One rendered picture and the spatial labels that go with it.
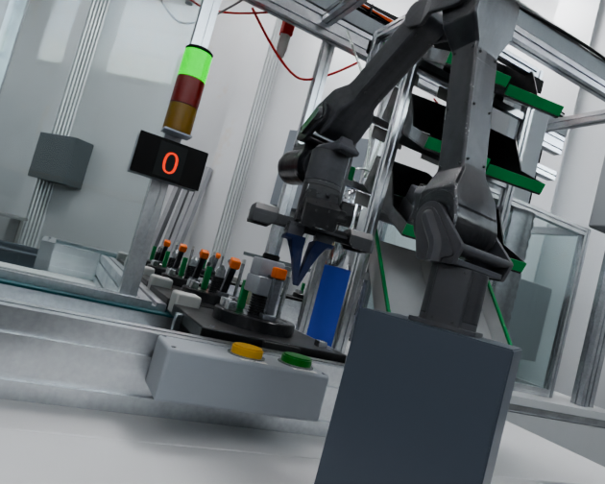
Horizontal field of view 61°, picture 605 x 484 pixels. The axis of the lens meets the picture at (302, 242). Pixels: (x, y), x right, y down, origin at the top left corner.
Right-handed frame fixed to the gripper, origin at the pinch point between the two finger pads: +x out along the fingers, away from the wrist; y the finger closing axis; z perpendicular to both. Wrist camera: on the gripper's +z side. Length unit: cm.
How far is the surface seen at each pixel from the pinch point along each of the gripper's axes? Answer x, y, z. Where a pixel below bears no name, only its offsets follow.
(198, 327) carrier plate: 12.8, -11.9, 0.9
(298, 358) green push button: 12.1, 1.2, 10.4
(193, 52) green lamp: -30.8, -25.7, -15.5
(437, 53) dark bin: -45, 17, -16
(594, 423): 27, 146, -109
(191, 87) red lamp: -24.7, -24.4, -15.6
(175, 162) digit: -11.3, -23.5, -15.8
